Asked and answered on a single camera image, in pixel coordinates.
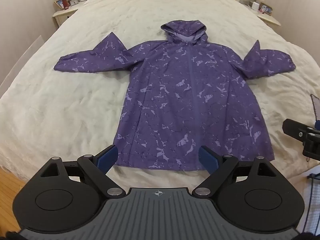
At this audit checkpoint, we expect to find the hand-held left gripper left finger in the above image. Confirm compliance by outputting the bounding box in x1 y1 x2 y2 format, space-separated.
40 144 127 198

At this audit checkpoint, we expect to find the cream nightstand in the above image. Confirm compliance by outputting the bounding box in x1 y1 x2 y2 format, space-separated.
52 1 87 28
240 2 282 27

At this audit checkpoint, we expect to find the bed with cream bedspread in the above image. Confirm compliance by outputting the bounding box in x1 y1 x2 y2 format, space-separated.
0 0 320 180

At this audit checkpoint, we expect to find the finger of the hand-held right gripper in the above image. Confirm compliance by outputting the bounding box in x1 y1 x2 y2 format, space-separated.
282 119 320 160

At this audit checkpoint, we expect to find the wire rack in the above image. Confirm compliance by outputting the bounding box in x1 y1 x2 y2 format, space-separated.
299 172 320 233

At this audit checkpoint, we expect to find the purple patterned hooded jacket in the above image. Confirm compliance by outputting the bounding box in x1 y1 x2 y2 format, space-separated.
53 20 297 172

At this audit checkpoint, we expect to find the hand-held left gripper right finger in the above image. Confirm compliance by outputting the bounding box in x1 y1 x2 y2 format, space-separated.
194 145 277 197

